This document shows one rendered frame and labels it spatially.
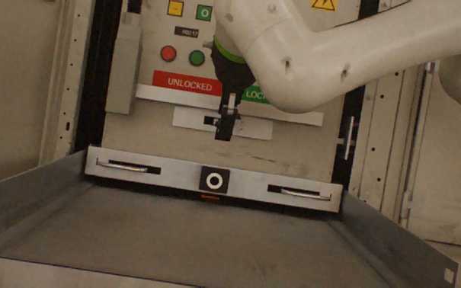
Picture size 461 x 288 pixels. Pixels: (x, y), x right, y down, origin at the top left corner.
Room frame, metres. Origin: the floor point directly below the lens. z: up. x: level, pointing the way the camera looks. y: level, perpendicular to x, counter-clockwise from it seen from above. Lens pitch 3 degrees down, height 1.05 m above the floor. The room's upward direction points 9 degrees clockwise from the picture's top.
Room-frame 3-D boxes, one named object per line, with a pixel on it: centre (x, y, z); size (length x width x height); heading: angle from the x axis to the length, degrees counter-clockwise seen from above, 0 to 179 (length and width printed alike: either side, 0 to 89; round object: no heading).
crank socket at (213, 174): (1.52, 0.02, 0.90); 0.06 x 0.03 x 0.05; 92
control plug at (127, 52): (1.47, 0.23, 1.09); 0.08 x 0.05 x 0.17; 2
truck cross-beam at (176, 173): (1.56, 0.02, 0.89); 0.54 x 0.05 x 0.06; 92
